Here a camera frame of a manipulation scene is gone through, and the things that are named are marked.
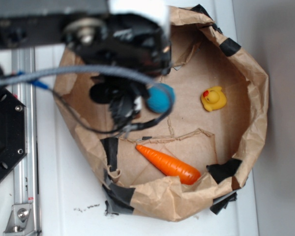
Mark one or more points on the aluminium extrusion rail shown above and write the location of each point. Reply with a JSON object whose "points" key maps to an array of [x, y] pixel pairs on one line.
{"points": [[26, 173]]}

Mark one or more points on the blue ball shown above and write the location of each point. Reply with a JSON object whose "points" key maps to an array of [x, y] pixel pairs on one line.
{"points": [[158, 100]]}

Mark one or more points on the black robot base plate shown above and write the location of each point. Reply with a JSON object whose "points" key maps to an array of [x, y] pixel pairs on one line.
{"points": [[12, 130]]}

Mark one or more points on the yellow rubber duck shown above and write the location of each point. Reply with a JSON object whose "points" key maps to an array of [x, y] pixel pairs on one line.
{"points": [[213, 98]]}

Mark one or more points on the metal corner bracket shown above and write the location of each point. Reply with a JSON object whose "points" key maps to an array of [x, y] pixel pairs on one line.
{"points": [[21, 221]]}

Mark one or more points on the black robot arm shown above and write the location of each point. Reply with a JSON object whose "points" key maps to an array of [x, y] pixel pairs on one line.
{"points": [[126, 41]]}

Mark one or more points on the orange plastic carrot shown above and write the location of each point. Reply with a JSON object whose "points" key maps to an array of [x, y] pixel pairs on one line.
{"points": [[169, 165]]}

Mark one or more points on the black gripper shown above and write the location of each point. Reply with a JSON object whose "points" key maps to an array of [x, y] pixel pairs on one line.
{"points": [[124, 98]]}

